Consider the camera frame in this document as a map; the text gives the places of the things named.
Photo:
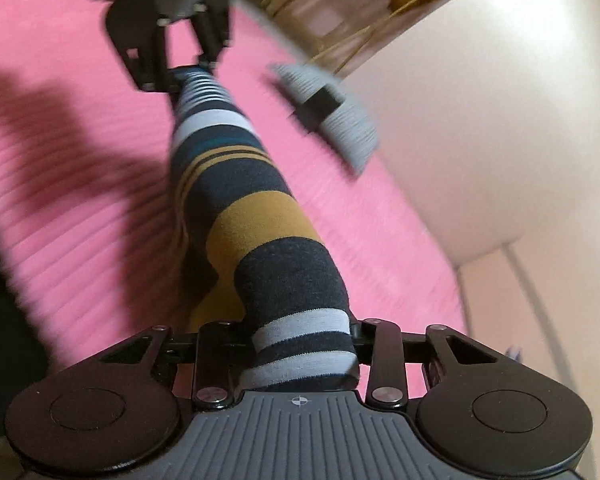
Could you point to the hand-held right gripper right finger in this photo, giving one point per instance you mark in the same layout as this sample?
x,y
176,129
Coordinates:
x,y
386,355

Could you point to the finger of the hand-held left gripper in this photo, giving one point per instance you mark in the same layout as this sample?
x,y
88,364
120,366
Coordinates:
x,y
211,35
152,60

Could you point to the striped navy mustard sock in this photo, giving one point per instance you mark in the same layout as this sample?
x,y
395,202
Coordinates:
x,y
280,270

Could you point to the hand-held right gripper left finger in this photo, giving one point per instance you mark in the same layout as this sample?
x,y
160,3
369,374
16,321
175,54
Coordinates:
x,y
212,355

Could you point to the grey sock with black band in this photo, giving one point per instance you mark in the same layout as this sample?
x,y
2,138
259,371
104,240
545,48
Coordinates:
x,y
350,125

